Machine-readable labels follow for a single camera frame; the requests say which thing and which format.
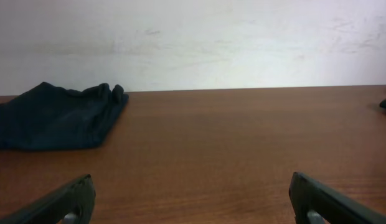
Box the dark blue shirt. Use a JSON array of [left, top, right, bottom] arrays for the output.
[[0, 82, 129, 151]]

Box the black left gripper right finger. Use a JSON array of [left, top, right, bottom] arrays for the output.
[[289, 172, 386, 224]]

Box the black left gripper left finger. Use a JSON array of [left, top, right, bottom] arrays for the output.
[[0, 174, 96, 224]]

